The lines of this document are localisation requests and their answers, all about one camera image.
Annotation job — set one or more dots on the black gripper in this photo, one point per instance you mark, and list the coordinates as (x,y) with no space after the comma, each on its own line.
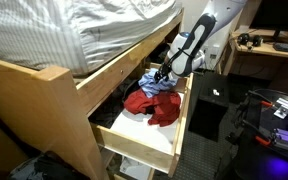
(165,68)

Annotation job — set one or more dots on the light blue shirt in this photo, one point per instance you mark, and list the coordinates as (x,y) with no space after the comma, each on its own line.
(149,87)

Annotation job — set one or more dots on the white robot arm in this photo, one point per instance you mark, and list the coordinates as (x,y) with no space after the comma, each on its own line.
(197,36)

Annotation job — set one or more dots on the red shirt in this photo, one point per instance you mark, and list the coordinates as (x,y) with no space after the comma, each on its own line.
(165,106)

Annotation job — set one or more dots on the black clothes beside red shirt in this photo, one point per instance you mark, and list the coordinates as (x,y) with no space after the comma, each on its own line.
(107,111)

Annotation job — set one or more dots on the wooden drawer with white liner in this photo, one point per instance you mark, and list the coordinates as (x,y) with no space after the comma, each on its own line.
(134,148)

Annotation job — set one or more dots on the low wooden drawer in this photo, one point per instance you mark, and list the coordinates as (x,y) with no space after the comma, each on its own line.
(106,156)

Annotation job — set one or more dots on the black garment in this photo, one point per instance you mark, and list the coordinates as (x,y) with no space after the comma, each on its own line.
(159,55)

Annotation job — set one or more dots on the black speaker box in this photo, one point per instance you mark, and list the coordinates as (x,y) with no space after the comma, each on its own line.
(207,113)

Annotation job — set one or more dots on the black headphones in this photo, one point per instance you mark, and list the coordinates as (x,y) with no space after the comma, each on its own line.
(242,38)

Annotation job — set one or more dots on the white paper sheet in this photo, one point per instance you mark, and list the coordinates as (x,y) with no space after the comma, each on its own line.
(134,168)

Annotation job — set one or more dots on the wooden desk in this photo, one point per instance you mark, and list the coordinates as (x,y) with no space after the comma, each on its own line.
(264,49)

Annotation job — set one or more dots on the mattress with white striped sheet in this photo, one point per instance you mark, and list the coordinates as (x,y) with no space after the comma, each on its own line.
(67,26)

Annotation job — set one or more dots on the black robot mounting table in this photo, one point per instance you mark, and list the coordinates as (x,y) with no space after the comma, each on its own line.
(257,160)

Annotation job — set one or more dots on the black computer monitor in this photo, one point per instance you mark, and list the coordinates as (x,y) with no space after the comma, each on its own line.
(277,13)

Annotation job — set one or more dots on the dark clothes pile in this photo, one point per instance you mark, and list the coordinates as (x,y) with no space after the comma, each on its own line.
(50,168)

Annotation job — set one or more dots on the white wall outlet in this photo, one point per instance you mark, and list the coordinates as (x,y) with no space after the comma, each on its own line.
(214,55)

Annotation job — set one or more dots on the wooden bed frame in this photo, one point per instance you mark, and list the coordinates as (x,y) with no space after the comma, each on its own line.
(34,106)

